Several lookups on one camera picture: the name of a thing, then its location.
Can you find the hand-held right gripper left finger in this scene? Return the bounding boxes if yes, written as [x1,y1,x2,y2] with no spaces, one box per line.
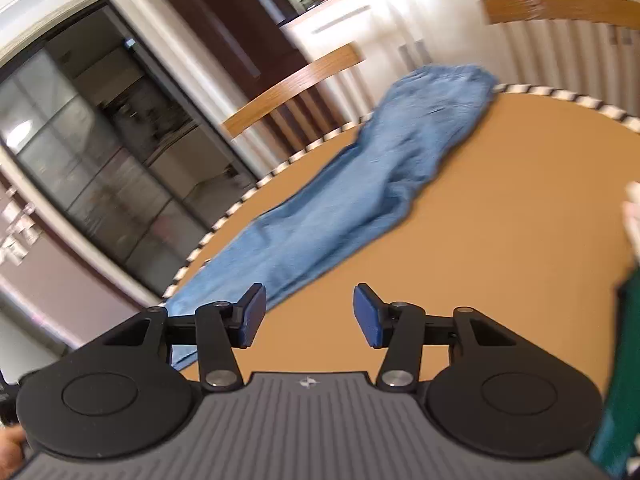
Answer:
[102,282,268,392]

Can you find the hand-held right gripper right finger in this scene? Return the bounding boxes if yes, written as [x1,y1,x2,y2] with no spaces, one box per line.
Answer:
[352,282,519,392]

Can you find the blue denim jeans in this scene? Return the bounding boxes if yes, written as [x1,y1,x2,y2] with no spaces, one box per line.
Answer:
[162,64,502,370]

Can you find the person's left hand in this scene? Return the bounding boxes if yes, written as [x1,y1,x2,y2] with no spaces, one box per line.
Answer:
[0,425,26,480]

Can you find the black framed glass door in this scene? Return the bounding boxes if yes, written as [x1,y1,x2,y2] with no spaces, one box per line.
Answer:
[0,0,262,282]

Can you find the wooden spindle chair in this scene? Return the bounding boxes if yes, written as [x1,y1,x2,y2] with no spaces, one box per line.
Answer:
[482,0,640,112]
[222,42,367,162]

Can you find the green folded garment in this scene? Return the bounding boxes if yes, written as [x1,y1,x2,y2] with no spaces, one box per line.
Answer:
[589,265,640,479]

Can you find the pale pink garment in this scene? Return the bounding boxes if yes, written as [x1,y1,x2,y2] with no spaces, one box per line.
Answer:
[622,182,640,267]

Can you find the dark brown door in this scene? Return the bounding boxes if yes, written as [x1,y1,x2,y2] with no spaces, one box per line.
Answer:
[149,0,312,92]

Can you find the white sideboard cabinet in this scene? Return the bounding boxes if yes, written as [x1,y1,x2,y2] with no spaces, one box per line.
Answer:
[279,0,640,127]

